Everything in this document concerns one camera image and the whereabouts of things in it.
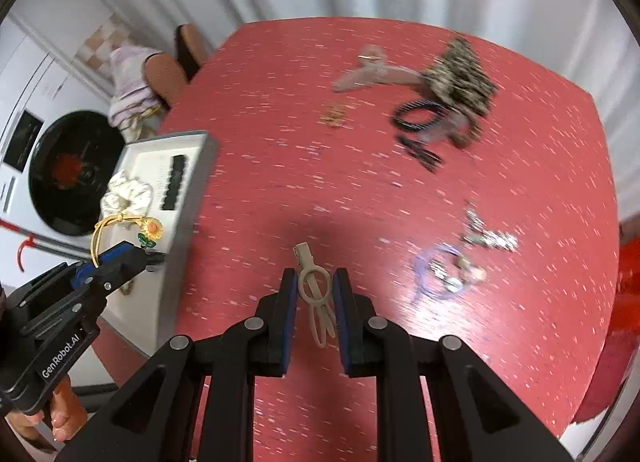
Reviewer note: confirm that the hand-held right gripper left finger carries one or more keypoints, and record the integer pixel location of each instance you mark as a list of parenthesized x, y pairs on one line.
[(290, 314)]

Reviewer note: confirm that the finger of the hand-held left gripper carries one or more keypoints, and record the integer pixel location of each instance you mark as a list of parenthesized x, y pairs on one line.
[(55, 282), (120, 262)]

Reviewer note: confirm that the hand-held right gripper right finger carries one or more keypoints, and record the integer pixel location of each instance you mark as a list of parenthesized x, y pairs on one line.
[(341, 314)]

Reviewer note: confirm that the beige hair clip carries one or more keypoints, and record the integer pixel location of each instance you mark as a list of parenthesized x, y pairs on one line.
[(306, 263)]

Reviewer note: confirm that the white dotted scrunchie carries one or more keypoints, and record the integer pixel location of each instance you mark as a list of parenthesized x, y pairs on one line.
[(131, 194)]

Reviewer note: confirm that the black scalloped snap clip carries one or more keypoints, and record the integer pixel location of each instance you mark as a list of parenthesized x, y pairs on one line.
[(173, 184)]

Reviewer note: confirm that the grey rectangular tray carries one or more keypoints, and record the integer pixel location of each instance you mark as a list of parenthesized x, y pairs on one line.
[(197, 167)]

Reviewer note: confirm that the person's left hand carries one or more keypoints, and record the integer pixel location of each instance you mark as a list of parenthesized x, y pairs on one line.
[(65, 412)]

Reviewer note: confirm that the red hook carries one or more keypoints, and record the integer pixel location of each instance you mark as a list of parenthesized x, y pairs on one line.
[(26, 244)]

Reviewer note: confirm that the white washing machine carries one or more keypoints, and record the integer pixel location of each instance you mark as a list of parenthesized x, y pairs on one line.
[(75, 172)]

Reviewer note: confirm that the silver sparkly hair clip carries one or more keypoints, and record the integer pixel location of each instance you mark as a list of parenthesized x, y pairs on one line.
[(472, 219)]

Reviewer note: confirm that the silver star hair clip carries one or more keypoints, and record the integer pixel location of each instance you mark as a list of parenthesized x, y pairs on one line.
[(497, 242)]

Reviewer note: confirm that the lilac cloth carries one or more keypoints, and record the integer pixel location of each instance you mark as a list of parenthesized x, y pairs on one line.
[(127, 87)]

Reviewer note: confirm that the black bow hair clip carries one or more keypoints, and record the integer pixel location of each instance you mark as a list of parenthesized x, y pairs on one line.
[(422, 154)]

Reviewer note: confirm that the brown slippers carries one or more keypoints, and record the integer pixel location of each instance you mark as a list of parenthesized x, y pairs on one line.
[(172, 77)]

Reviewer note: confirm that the small bronze hair clip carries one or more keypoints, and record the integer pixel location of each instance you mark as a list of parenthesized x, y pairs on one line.
[(334, 115)]

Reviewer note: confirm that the checkered cushion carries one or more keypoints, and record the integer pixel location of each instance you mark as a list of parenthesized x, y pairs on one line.
[(107, 42)]

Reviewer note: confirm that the brown claw clip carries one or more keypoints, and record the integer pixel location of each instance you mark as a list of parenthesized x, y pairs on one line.
[(380, 74)]

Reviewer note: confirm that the leopard print scrunchie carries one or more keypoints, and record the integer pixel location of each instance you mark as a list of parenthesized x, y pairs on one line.
[(460, 77)]

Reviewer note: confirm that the red plastic chair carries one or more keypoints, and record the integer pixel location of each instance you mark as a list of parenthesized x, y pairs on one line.
[(620, 352)]

